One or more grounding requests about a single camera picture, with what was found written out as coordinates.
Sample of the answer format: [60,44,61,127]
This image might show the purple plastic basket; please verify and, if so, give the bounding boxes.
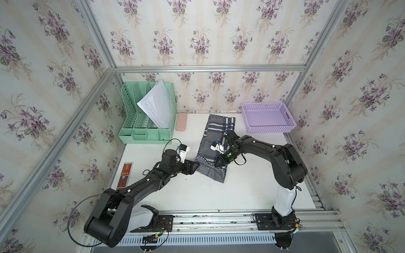
[242,102,297,133]

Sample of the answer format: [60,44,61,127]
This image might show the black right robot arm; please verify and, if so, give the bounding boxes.
[211,130,308,230]

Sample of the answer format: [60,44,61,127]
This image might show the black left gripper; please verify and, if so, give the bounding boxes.
[167,159,200,177]

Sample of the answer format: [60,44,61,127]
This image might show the pink eraser block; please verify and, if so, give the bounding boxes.
[175,113,187,132]

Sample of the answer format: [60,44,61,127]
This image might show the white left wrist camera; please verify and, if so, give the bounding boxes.
[178,144,190,163]

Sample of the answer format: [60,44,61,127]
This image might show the small circuit board with wires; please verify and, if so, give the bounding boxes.
[141,232,169,246]

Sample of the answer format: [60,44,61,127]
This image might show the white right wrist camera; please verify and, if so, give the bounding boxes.
[210,140,227,154]

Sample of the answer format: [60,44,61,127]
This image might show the green mesh file organizer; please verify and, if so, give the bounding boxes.
[118,81,177,144]

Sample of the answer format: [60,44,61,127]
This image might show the red rectangular card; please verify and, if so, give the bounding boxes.
[116,162,134,190]

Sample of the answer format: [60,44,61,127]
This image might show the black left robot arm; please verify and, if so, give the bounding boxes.
[84,149,200,248]

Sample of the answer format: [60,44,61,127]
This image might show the grey plaid pillowcase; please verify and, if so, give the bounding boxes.
[195,114,236,183]

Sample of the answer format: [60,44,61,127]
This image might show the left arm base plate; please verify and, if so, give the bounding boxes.
[129,215,174,233]

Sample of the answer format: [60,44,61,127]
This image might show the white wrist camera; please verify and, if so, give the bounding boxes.
[178,144,190,163]
[210,140,227,154]

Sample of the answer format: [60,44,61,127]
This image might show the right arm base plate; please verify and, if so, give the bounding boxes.
[253,212,301,231]

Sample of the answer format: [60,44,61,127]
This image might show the white paper sheets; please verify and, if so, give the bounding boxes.
[137,80,172,129]

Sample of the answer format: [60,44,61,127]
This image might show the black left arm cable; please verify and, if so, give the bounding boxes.
[67,193,108,248]

